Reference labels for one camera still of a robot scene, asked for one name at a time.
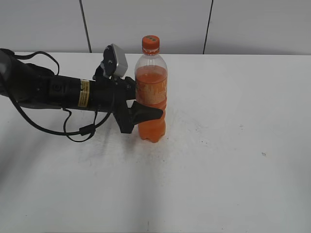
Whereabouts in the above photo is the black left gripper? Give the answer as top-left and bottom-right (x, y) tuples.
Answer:
(88, 76), (163, 133)

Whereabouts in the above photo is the orange drink plastic bottle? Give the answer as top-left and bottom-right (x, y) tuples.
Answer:
(135, 53), (168, 143)

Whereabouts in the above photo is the orange bottle cap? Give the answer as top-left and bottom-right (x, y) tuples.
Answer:
(142, 35), (160, 52)

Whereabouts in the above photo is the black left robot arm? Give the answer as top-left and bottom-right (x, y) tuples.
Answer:
(0, 44), (163, 133)

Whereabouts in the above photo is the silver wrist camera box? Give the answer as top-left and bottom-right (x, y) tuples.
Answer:
(92, 44), (128, 81)

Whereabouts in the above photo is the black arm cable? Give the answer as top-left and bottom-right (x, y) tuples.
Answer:
(11, 50), (117, 143)

